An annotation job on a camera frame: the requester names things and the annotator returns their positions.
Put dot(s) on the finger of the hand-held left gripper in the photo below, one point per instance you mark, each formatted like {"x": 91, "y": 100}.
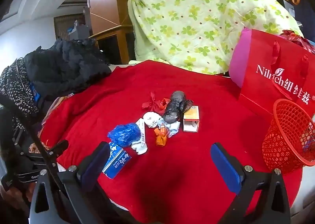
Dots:
{"x": 57, "y": 147}

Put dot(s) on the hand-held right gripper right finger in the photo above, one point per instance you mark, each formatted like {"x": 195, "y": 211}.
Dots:
{"x": 227, "y": 167}

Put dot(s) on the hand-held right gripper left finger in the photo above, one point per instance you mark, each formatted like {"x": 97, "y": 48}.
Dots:
{"x": 94, "y": 165}

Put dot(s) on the blue white carton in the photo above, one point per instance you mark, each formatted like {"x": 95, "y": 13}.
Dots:
{"x": 118, "y": 162}

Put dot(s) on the blue plastic bag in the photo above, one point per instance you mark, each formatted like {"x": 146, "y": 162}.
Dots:
{"x": 123, "y": 134}

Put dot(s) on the red mesh plastic basket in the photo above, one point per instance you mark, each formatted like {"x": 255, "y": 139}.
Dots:
{"x": 278, "y": 145}

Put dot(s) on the white barcode box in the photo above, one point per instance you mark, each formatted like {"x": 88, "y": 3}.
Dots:
{"x": 142, "y": 135}

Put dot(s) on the orange white small box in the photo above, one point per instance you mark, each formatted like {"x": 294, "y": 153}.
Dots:
{"x": 190, "y": 118}

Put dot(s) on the orange wrapper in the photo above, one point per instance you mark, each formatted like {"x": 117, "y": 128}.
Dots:
{"x": 161, "y": 139}

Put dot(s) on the white paper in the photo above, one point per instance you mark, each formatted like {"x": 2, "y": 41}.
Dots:
{"x": 151, "y": 118}

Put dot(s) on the black plastic bag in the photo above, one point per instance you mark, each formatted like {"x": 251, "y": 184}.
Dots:
{"x": 173, "y": 108}

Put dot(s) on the red ribbon bow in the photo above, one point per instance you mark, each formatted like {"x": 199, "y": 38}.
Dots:
{"x": 152, "y": 103}

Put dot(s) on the red plastic bag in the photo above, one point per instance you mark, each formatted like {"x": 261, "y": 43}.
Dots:
{"x": 164, "y": 103}
{"x": 295, "y": 39}

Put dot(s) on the red blanket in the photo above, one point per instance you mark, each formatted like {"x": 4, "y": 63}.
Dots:
{"x": 98, "y": 105}

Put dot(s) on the black white dotted cloth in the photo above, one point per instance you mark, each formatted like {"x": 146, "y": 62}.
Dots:
{"x": 14, "y": 86}

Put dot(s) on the black quilted jacket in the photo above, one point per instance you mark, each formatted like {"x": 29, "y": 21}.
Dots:
{"x": 66, "y": 66}

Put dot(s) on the pink cushion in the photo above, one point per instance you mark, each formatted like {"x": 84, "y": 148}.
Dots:
{"x": 238, "y": 66}

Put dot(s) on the red paper gift bag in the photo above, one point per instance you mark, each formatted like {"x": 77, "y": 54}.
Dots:
{"x": 265, "y": 54}

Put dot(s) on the grey cabinet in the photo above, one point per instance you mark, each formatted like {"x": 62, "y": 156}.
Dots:
{"x": 81, "y": 29}

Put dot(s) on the wooden handrail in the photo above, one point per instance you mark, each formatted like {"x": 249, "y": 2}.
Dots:
{"x": 110, "y": 30}

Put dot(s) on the red plastic bag in gift bag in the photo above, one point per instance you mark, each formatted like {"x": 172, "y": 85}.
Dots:
{"x": 295, "y": 39}

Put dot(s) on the wooden pillar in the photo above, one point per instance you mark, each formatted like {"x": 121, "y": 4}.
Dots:
{"x": 103, "y": 4}

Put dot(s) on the green clover print quilt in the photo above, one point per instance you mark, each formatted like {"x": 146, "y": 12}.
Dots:
{"x": 196, "y": 17}

